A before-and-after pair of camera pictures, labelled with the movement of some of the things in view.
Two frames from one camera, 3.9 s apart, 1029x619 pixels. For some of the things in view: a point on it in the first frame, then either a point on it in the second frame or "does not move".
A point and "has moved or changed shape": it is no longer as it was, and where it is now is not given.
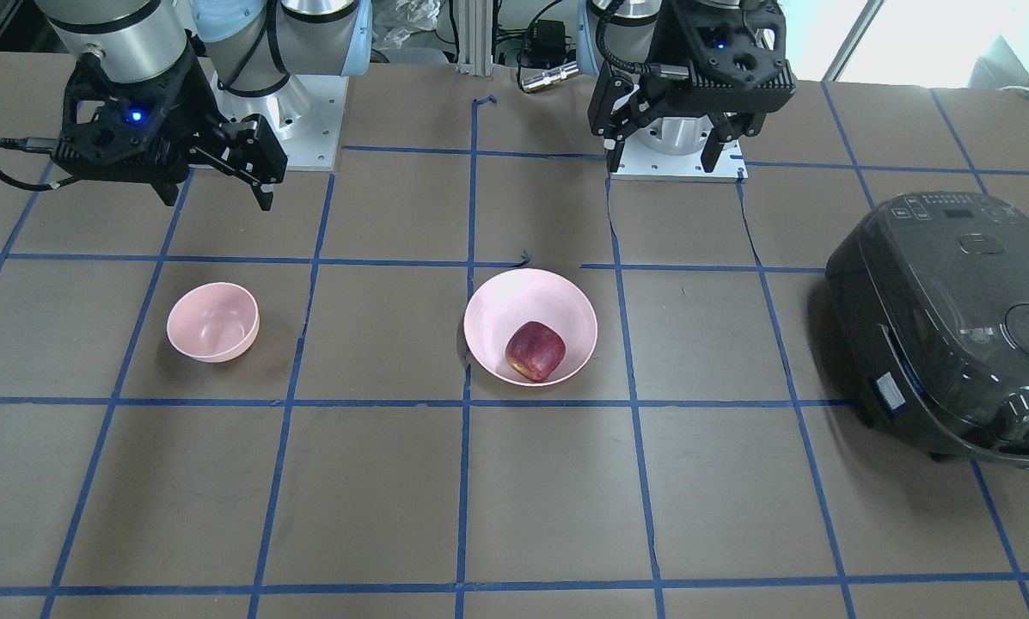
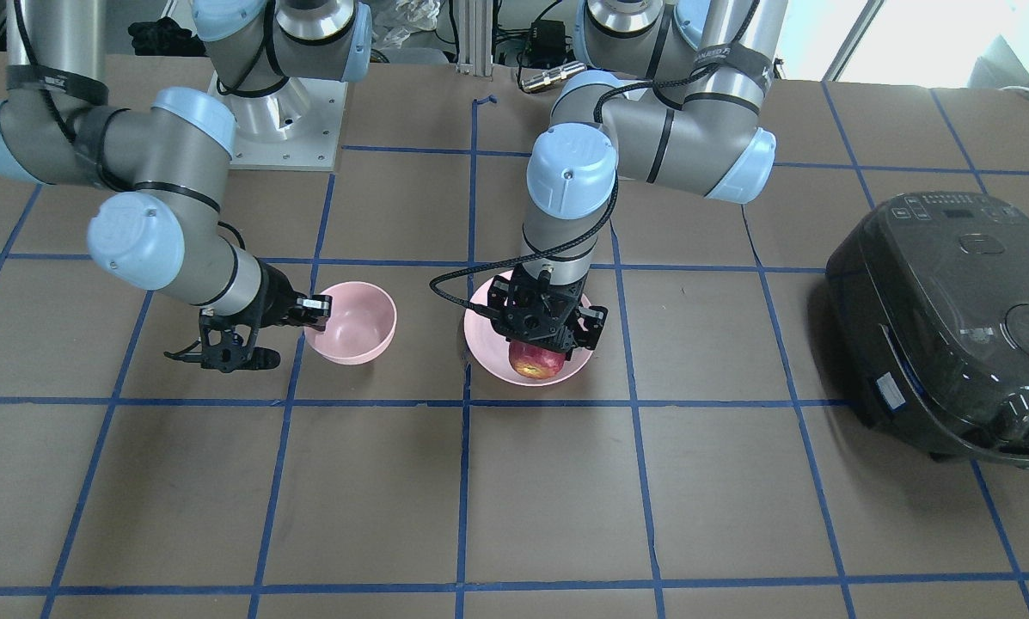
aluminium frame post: x=475 y=38 does not move
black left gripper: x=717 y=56 → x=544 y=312
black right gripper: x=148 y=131 → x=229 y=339
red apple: x=535 y=351 does not move
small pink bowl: x=215 y=321 has moved or changed shape
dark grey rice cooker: x=948 y=308 does not move
